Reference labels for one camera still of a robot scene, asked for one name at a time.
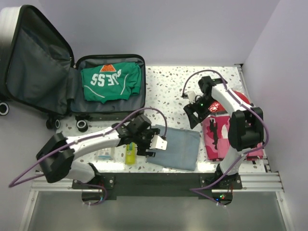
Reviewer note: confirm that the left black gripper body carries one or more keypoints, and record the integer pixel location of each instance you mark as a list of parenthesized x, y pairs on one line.
[(143, 140)]

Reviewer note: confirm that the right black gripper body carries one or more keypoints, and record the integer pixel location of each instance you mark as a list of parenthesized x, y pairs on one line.
[(200, 107)]

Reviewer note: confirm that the pink camouflage pants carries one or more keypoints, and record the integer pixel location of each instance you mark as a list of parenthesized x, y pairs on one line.
[(215, 130)]

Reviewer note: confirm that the light blue jeans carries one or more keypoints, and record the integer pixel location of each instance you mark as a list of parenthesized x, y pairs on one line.
[(181, 152)]

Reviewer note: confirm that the green Guess shirt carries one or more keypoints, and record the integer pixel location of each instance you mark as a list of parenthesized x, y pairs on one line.
[(110, 82)]

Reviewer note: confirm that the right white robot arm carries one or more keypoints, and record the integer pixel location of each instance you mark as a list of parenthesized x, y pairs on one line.
[(246, 125)]

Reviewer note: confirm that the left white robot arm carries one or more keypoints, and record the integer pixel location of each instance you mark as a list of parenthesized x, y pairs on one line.
[(78, 146)]

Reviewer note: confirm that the yellow plastic bottle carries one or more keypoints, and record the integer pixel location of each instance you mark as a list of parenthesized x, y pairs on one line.
[(130, 154)]

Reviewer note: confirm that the clear packet of wipes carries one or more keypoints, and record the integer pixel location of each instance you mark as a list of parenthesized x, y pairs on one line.
[(105, 154)]

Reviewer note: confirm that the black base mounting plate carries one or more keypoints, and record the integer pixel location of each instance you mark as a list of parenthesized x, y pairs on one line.
[(143, 184)]

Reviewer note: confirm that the black open suitcase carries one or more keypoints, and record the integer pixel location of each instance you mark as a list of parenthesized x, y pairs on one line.
[(38, 69)]

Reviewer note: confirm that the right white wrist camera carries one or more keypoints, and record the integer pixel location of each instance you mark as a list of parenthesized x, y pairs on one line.
[(190, 96)]

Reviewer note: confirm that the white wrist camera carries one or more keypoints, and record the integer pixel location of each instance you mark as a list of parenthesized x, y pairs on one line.
[(190, 96), (158, 142)]

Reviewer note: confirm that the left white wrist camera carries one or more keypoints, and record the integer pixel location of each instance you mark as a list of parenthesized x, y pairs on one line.
[(158, 142)]

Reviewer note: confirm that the aluminium frame rail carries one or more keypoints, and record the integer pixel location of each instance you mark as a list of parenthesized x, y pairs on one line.
[(54, 169)]

